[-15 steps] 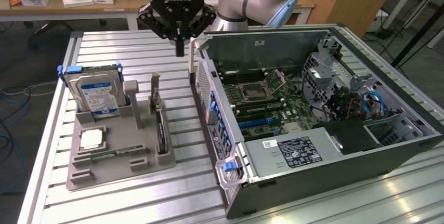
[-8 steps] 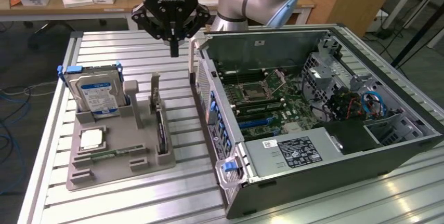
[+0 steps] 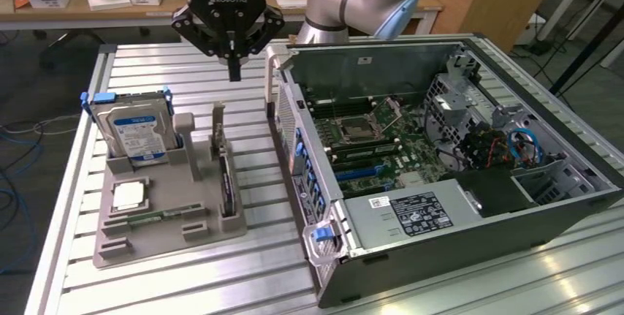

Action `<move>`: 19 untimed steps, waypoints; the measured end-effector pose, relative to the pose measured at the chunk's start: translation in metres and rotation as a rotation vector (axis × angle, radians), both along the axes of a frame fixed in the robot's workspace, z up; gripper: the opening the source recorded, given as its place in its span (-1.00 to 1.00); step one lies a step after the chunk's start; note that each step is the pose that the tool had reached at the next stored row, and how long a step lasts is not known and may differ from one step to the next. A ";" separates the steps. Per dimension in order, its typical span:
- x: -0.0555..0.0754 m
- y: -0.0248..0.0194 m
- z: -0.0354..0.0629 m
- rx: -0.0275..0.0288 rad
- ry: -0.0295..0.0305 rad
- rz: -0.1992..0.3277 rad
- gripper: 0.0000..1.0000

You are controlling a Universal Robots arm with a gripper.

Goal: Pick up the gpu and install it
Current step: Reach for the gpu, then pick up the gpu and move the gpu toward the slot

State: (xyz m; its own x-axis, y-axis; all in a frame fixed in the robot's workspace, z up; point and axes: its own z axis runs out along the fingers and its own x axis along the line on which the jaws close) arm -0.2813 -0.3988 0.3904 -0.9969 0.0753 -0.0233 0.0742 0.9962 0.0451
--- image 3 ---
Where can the black graphics card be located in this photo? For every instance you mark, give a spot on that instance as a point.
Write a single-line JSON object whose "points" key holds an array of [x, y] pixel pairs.
{"points": [[229, 183]]}

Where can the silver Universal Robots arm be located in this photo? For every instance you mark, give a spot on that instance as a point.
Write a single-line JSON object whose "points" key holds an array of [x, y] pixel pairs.
{"points": [[331, 4]]}

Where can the black chair base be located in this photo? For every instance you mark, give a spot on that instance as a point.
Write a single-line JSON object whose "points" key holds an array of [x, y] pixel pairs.
{"points": [[63, 48]]}

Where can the hard disk in blue caddy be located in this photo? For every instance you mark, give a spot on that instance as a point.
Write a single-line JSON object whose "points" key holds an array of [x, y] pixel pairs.
{"points": [[137, 132]]}

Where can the metal socket cover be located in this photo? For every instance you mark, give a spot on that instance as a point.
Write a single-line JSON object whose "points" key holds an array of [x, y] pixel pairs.
{"points": [[389, 106]]}

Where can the CPU socket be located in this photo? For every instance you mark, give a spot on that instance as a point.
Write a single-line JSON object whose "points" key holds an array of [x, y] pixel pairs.
{"points": [[361, 129]]}

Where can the black installed RAM stick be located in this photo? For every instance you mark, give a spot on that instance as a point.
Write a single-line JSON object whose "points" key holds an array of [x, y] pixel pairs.
{"points": [[366, 150]]}

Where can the blue expansion slot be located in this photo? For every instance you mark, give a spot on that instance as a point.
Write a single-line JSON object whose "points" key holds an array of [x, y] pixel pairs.
{"points": [[358, 171]]}

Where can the green motherboard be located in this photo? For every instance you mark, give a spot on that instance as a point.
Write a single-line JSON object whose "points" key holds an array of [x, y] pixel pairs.
{"points": [[415, 143]]}

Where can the silver drive cage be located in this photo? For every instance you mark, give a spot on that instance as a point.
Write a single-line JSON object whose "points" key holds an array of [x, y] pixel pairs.
{"points": [[458, 99]]}

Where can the wooden cabinet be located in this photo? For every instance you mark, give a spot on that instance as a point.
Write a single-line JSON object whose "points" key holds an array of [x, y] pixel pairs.
{"points": [[483, 4]]}

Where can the silver CPU chip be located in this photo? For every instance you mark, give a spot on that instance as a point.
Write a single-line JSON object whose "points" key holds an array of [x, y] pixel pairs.
{"points": [[130, 198]]}

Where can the green RAM stick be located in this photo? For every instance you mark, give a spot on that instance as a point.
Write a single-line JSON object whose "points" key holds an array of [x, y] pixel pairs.
{"points": [[157, 216]]}

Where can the silver chipset heatsink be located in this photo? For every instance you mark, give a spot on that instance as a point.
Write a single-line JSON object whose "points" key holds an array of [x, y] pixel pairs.
{"points": [[414, 180]]}

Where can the grey parts rack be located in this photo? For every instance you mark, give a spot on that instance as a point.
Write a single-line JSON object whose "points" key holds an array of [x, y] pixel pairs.
{"points": [[171, 234]]}

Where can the blue case latch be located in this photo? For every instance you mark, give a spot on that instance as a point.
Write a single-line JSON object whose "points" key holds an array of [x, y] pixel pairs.
{"points": [[322, 235]]}

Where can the grey power supply unit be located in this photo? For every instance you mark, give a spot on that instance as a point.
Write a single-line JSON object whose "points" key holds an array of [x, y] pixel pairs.
{"points": [[415, 216]]}

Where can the black plastic air shroud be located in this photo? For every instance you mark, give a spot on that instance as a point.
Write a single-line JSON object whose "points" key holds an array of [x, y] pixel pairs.
{"points": [[498, 192]]}

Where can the black stand pole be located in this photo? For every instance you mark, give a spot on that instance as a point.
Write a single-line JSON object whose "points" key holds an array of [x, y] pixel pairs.
{"points": [[585, 41]]}

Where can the black open PC case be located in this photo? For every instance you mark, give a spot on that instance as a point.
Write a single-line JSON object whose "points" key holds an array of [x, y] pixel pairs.
{"points": [[439, 256]]}

